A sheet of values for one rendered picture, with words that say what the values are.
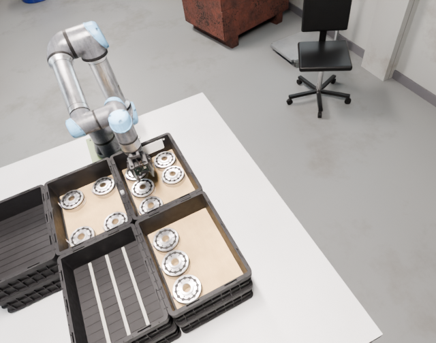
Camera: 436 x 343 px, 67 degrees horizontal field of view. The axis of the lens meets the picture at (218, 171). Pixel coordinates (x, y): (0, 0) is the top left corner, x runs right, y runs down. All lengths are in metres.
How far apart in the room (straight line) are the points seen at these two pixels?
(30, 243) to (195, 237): 0.70
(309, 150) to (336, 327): 1.66
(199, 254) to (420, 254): 1.51
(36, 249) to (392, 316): 1.82
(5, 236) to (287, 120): 2.23
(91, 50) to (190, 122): 0.72
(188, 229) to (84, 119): 0.57
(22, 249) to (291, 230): 1.13
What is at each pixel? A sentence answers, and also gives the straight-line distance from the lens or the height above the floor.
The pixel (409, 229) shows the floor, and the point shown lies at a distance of 2.47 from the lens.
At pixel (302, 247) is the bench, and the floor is 0.70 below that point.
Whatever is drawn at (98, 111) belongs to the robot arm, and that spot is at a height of 1.26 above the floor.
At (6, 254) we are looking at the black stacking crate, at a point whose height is 0.83.
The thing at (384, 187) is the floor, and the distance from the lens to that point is 2.62.
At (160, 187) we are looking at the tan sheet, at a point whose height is 0.83.
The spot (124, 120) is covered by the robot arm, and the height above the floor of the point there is 1.27.
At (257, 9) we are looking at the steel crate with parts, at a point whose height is 0.30.
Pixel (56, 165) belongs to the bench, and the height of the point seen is 0.70.
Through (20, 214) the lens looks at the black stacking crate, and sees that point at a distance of 1.74.
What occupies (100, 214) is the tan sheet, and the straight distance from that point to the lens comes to 1.53.
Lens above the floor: 1.99
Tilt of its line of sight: 50 degrees down
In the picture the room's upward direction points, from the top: 10 degrees counter-clockwise
